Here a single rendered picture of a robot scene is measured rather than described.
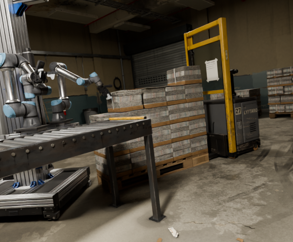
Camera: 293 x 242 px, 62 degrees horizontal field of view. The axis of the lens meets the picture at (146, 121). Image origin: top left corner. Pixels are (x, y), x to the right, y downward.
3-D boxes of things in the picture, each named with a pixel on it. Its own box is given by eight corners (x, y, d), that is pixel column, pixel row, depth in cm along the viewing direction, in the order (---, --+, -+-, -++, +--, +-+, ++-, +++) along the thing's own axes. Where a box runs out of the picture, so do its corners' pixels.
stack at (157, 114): (97, 184, 291) (87, 115, 283) (175, 161, 349) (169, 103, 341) (110, 193, 258) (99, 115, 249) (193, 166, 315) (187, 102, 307)
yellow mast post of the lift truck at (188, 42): (194, 146, 390) (183, 33, 372) (198, 145, 394) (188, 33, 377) (198, 147, 382) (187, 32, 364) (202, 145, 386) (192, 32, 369)
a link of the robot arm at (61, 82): (56, 111, 276) (50, 62, 270) (64, 110, 290) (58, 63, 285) (65, 110, 273) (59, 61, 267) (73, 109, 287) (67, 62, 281)
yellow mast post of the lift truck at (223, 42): (227, 151, 333) (216, 19, 315) (231, 150, 337) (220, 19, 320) (232, 152, 325) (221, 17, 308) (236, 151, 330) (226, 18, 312)
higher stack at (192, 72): (174, 162, 348) (165, 70, 336) (191, 157, 363) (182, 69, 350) (193, 166, 315) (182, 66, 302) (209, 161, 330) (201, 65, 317)
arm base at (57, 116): (49, 122, 263) (48, 113, 262) (56, 120, 278) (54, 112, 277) (62, 120, 261) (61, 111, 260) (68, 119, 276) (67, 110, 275)
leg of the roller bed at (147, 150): (157, 215, 199) (147, 133, 193) (162, 217, 195) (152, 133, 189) (152, 218, 195) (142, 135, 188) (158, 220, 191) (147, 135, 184)
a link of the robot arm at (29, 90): (41, 97, 196) (40, 83, 195) (29, 98, 187) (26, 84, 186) (36, 98, 201) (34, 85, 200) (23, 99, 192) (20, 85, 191)
